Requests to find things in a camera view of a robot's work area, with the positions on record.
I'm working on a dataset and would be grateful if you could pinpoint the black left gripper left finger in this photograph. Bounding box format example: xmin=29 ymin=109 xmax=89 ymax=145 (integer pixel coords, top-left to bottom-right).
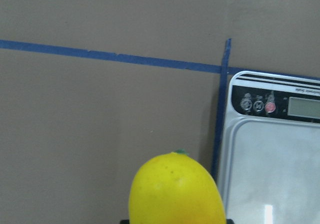
xmin=119 ymin=220 xmax=130 ymax=224

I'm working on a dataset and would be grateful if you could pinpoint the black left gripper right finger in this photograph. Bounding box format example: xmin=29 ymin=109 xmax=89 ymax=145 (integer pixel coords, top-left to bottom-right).
xmin=226 ymin=219 xmax=235 ymax=224

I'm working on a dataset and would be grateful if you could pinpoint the yellow mango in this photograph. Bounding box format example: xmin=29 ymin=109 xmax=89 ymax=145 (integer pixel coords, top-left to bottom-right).
xmin=128 ymin=149 xmax=227 ymax=224

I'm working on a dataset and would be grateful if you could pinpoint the silver digital kitchen scale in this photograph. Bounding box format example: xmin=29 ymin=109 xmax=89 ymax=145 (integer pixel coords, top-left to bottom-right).
xmin=218 ymin=71 xmax=320 ymax=224

